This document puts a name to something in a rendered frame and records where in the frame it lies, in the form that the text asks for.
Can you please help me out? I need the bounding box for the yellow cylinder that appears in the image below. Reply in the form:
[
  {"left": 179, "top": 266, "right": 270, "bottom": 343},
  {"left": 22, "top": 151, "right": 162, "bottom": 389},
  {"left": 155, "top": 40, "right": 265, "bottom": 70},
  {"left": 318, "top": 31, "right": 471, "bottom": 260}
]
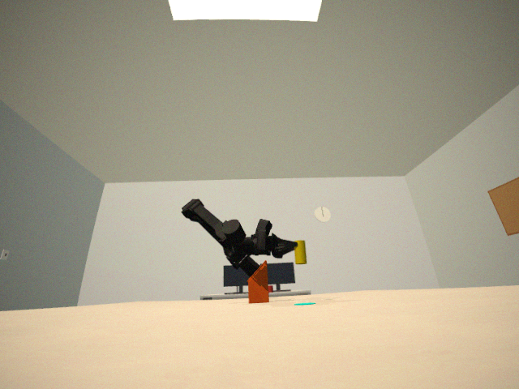
[{"left": 294, "top": 241, "right": 307, "bottom": 264}]

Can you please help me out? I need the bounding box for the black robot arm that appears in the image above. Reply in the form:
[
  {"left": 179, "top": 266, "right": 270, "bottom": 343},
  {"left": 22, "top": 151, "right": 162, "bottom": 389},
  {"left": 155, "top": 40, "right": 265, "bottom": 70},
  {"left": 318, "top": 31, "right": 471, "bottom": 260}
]
[{"left": 181, "top": 199, "right": 272, "bottom": 279}]

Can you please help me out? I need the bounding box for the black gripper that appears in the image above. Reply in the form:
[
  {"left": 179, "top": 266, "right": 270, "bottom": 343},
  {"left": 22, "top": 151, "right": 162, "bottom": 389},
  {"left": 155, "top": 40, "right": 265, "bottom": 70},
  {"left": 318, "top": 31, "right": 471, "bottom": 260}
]
[{"left": 247, "top": 229, "right": 298, "bottom": 258}]

